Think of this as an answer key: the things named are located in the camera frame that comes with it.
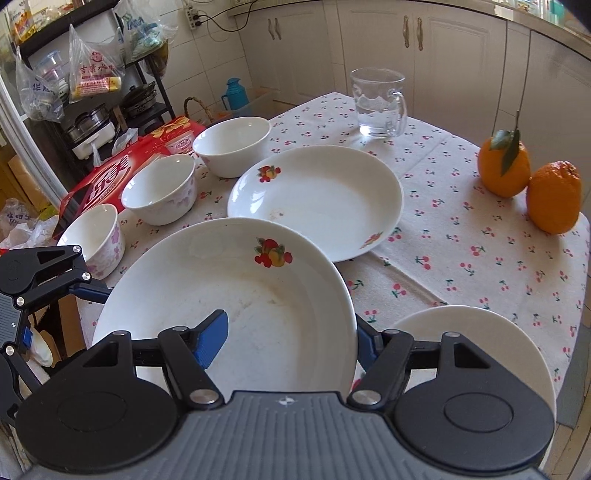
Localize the black metal shelf rack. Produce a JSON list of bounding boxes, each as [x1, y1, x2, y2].
[[14, 0, 177, 155]]

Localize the plastic bag with green contents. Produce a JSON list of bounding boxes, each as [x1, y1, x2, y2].
[[113, 0, 178, 62]]

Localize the clear plastic food containers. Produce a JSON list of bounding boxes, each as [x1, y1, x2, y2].
[[34, 51, 70, 89]]

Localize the plain white bowl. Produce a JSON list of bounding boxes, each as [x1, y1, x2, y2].
[[192, 116, 271, 178]]

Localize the white plastic shopping bag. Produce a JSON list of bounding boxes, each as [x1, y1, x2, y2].
[[90, 128, 139, 167]]

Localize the black wok with lid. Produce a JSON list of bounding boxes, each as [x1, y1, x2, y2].
[[124, 82, 158, 117]]

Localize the plastic bag with yellow packet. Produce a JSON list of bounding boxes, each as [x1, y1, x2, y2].
[[68, 23, 126, 101]]

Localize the white kitchen cabinet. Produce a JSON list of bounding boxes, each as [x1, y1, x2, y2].
[[240, 0, 591, 155]]

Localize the white bowl pink floral print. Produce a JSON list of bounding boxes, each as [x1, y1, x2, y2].
[[121, 154, 198, 226]]

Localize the teal thermos jug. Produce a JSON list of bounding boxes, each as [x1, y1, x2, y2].
[[222, 78, 250, 112]]

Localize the orange with green leaf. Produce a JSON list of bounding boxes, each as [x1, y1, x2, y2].
[[477, 111, 531, 199]]

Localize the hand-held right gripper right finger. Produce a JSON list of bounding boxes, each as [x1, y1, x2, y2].
[[348, 316, 491, 410]]

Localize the crumpled clear plastic bag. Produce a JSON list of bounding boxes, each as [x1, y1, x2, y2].
[[0, 198, 61, 252]]

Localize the white power strip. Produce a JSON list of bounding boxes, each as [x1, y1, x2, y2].
[[182, 0, 204, 31]]

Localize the red gift box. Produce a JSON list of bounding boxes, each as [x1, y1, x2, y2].
[[58, 115, 207, 241]]

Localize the cherry-print tablecloth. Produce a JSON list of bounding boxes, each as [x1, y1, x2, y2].
[[76, 92, 591, 416]]

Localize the small white pink floral bowl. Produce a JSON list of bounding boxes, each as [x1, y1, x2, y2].
[[57, 203, 126, 280]]

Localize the large white fruit-print plate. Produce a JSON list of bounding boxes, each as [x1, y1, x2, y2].
[[91, 217, 360, 403]]

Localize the black power cable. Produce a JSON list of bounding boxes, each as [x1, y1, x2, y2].
[[198, 6, 259, 33]]

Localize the plain white plate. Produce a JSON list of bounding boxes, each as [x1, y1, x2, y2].
[[352, 305, 557, 416]]

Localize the orange snack packets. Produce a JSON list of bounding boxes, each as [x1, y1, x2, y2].
[[13, 0, 52, 38]]

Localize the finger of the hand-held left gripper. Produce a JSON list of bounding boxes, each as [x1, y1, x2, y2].
[[16, 244, 112, 309], [0, 327, 47, 416]]

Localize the white electric pot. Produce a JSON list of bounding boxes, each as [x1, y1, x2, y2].
[[65, 104, 117, 160]]

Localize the clear plastic bag blue print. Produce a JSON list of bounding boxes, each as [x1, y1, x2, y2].
[[14, 46, 65, 121]]

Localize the clear glass mug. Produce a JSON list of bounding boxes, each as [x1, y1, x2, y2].
[[349, 68, 408, 139]]

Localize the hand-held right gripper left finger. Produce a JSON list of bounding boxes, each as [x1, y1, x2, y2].
[[84, 310, 230, 410]]

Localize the clear plastic storage bin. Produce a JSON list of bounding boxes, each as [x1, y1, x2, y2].
[[240, 88, 296, 119]]

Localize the wicker basket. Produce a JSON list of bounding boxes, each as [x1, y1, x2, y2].
[[183, 96, 212, 126]]

